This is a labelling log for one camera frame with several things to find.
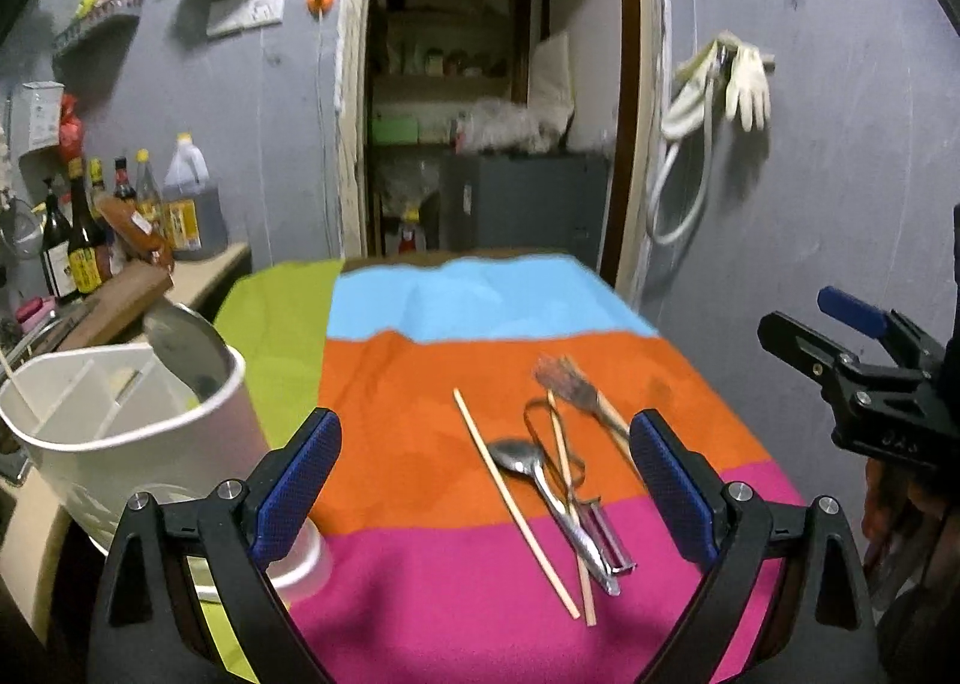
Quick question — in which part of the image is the light wooden chopstick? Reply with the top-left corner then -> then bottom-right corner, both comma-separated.
452,388 -> 583,620

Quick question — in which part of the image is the steel fork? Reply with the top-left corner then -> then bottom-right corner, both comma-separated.
534,356 -> 638,473

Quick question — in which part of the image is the steel spoon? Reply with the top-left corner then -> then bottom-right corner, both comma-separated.
488,439 -> 622,596

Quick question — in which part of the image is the white utensil holder bucket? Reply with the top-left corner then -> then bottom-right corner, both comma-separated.
0,341 -> 332,600

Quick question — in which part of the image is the steel ladle in holder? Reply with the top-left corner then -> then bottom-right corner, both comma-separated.
143,299 -> 235,401

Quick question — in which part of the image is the white rubber glove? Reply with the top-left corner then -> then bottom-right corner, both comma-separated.
719,32 -> 773,131

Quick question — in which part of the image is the colourful striped table cloth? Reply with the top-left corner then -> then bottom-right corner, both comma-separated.
215,255 -> 797,682

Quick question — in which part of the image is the wooden cutting board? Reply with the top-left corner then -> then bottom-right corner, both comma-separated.
57,260 -> 172,351

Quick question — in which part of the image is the grey cabinet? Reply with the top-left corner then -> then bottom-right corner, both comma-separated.
439,152 -> 608,266

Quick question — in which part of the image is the soy sauce bottle yellow label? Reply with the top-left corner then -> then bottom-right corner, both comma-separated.
68,157 -> 109,296

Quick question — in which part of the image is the large oil jug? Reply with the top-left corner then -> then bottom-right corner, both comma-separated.
161,133 -> 229,262

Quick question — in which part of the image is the dark wine bottle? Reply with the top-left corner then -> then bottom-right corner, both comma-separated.
41,177 -> 80,304

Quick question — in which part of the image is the white hose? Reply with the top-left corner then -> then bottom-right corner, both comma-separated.
644,37 -> 740,247

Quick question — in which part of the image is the wall shelf with packets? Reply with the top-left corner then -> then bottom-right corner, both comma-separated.
52,0 -> 145,57

